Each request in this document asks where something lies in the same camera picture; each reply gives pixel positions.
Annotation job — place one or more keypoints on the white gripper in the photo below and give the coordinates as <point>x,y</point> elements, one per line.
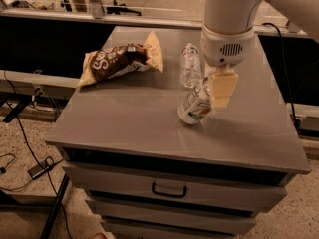
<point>223,49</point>

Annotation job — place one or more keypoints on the silver 7up soda can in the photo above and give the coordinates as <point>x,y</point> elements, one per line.
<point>196,104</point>

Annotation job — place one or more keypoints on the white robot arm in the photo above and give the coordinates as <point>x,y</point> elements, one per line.
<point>228,30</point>

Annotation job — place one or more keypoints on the clear plastic water bottle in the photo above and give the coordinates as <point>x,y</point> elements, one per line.
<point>190,70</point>

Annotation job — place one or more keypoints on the brown chip bag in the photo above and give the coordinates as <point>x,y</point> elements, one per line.
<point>112,62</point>

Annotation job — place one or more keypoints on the grey drawer cabinet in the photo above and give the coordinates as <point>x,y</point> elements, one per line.
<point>120,136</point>

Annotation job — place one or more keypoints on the black power adapter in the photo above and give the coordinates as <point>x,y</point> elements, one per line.
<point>38,170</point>

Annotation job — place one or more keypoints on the black tripod leg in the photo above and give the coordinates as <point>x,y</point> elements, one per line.
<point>57,204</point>

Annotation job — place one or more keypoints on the black drawer handle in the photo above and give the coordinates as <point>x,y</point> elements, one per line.
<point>168,192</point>

